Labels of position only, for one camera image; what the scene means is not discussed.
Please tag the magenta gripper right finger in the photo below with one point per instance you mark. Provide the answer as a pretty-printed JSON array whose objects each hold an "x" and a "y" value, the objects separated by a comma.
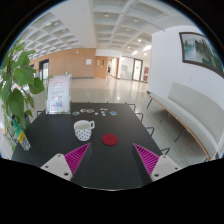
[{"x": 156, "y": 166}]

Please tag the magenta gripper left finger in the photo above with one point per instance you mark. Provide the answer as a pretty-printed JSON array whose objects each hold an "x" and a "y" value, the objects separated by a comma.
[{"x": 65, "y": 165}]

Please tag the white polka dot mug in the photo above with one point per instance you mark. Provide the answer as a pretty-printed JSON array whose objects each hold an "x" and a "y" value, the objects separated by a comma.
[{"x": 83, "y": 129}]

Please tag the red round coaster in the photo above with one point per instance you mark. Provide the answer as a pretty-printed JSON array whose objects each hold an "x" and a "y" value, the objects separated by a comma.
[{"x": 110, "y": 139}]

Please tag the round badge left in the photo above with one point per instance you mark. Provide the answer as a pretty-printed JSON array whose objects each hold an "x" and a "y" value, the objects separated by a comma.
[{"x": 76, "y": 113}]

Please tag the colourful round badge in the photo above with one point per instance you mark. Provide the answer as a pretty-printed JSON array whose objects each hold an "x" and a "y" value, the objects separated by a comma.
[{"x": 87, "y": 111}]

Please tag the blue square badge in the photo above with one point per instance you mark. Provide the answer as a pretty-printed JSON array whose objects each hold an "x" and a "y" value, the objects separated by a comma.
[{"x": 113, "y": 113}]

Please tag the glass plant vase with labels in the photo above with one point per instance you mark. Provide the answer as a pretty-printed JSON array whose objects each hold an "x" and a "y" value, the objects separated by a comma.
[{"x": 21, "y": 137}]

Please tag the long white bench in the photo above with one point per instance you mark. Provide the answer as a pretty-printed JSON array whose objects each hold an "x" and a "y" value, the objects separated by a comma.
[{"x": 201, "y": 116}]

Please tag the acrylic sign stand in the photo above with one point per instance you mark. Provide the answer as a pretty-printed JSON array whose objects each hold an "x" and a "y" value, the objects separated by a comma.
[{"x": 59, "y": 98}]

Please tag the green leafy potted plant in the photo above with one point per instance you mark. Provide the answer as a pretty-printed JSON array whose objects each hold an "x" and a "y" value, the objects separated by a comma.
[{"x": 17, "y": 84}]

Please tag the framed landscape painting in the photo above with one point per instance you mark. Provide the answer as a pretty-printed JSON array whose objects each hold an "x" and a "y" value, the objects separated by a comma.
[{"x": 197, "y": 50}]

